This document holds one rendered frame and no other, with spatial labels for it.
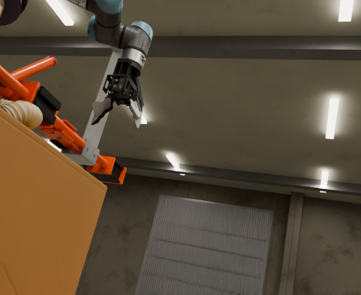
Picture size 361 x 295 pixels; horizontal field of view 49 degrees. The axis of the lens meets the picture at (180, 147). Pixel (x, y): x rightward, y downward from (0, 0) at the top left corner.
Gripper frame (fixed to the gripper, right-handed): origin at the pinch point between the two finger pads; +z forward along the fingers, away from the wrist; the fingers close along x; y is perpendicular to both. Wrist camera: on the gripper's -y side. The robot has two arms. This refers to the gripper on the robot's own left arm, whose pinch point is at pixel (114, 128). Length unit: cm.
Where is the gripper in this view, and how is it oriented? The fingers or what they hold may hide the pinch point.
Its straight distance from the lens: 116.6
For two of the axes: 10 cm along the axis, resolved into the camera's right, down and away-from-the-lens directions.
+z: -2.2, 9.0, -3.7
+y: -2.6, -4.2, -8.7
